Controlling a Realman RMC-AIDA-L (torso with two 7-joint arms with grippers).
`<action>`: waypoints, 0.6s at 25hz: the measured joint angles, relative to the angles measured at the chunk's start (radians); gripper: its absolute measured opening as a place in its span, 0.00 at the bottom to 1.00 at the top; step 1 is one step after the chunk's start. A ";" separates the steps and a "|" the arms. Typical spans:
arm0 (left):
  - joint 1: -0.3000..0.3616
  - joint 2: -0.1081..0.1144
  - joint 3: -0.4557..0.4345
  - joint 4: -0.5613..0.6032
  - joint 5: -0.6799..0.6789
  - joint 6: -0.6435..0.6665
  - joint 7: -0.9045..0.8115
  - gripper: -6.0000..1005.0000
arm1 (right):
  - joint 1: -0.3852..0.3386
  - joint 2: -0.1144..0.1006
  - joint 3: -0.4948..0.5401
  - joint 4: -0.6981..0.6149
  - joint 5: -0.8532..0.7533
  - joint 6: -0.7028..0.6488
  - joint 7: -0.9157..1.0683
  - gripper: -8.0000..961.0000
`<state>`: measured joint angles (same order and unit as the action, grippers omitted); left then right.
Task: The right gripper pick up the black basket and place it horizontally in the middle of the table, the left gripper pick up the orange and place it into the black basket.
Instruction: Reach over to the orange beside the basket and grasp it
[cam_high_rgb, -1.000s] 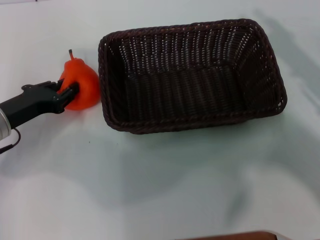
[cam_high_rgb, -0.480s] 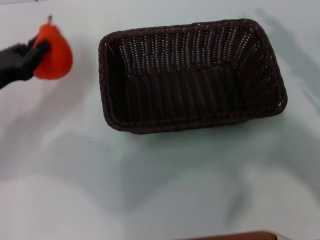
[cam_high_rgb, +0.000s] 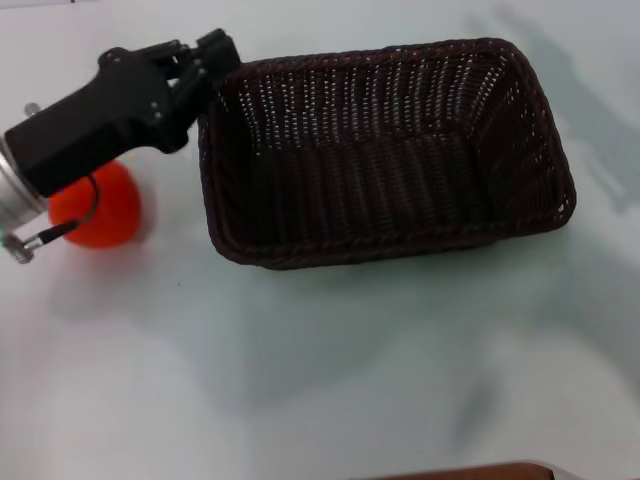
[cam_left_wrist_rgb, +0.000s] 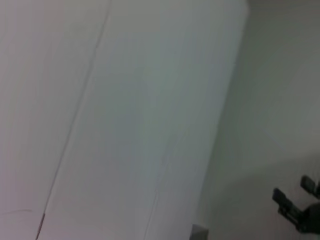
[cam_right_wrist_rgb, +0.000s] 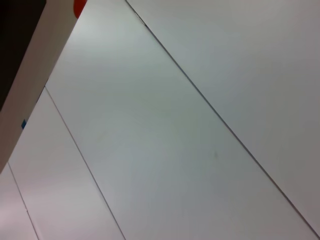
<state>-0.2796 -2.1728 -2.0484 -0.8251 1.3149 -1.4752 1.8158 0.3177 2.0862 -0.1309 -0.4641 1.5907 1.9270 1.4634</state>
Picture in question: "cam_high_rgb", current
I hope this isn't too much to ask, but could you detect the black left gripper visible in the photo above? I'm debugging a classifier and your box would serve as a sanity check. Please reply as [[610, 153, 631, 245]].
[[3, 28, 243, 200]]

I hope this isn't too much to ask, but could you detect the orange tangerine with stem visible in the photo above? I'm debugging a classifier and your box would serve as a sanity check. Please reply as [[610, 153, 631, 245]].
[[48, 159, 145, 250]]

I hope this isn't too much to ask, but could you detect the black woven rectangular basket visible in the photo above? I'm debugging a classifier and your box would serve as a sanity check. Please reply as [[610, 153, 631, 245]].
[[197, 36, 577, 271]]

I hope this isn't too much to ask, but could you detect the thin black cable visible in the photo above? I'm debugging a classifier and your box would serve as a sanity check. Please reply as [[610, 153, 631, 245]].
[[38, 173, 100, 246]]

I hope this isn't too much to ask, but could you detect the silver cable plug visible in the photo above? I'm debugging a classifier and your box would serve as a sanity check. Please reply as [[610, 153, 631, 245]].
[[2, 230, 45, 265]]

